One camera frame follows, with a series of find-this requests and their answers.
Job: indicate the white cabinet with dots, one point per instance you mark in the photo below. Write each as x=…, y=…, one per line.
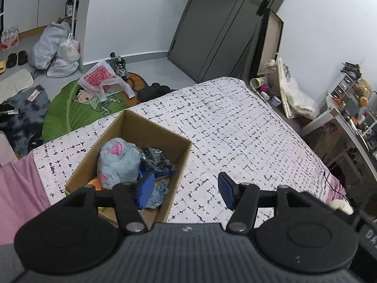
x=23, y=3

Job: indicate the small purple box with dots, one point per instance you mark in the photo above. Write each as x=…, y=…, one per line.
x=275, y=101

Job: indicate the dark grey door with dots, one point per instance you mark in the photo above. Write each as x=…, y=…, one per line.
x=212, y=35

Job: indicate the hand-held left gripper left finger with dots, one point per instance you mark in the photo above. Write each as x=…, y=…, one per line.
x=144, y=190

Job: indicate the cream plush item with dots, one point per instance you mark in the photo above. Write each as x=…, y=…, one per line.
x=340, y=207

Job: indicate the black plastic-wrapped packet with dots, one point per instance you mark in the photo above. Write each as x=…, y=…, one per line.
x=156, y=160

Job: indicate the pale plastic bag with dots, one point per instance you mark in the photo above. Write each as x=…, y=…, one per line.
x=63, y=69

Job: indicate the dark bottle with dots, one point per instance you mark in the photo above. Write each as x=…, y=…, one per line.
x=70, y=6

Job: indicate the red white card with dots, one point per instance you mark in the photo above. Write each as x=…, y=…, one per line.
x=34, y=95

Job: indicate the large grey plastic bag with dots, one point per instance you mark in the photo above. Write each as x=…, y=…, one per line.
x=47, y=45

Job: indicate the cardboard box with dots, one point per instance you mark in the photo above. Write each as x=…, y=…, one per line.
x=179, y=177

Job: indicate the cream tote bag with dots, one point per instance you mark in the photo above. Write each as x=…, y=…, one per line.
x=297, y=100

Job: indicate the blue grey shaggy rug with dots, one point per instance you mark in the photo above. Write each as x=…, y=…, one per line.
x=17, y=129

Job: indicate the white plastic bag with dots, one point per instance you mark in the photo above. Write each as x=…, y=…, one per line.
x=69, y=51

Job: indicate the blue cloth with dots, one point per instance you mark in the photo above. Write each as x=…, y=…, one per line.
x=159, y=194

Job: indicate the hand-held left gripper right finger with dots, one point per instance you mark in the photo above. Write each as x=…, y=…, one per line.
x=226, y=190

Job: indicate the pink bed sheet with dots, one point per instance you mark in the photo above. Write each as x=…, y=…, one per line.
x=20, y=188

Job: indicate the clear bottle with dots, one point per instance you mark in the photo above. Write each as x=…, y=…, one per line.
x=270, y=69

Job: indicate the woven basket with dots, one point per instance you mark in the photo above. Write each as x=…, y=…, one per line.
x=364, y=87

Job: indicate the black shoes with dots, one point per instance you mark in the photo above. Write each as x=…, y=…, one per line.
x=153, y=91

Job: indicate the yellow slipper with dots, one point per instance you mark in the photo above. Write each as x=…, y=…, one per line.
x=2, y=67

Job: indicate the red print plastic bag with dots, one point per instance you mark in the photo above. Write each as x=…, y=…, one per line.
x=97, y=78

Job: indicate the white floor mat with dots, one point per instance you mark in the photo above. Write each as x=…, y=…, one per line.
x=14, y=84

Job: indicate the brown board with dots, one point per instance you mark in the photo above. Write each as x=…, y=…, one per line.
x=272, y=35

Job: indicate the black white sneakers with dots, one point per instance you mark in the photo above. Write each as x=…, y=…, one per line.
x=119, y=66

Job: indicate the white black patterned blanket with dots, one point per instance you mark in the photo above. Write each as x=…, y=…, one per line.
x=235, y=129

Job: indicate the paper cup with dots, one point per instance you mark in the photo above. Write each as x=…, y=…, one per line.
x=256, y=82

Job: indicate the green leaf rug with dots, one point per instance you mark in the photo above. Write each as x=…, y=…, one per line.
x=64, y=109

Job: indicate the white rack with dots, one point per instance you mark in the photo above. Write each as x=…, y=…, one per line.
x=77, y=20

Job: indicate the grey pink plush toy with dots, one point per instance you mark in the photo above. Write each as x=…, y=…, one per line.
x=117, y=165

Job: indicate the black slipper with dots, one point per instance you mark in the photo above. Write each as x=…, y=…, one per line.
x=11, y=60
x=22, y=58

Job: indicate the grey drawer unit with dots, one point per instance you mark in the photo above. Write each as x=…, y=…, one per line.
x=346, y=88

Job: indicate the orange fruit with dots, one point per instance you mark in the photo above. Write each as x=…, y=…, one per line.
x=363, y=101

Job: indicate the white desk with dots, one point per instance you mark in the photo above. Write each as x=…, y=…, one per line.
x=321, y=121

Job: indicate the bottled water pack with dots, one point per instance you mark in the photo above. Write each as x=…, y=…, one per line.
x=9, y=38

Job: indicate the small orange item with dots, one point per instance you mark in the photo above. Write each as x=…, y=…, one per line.
x=94, y=184

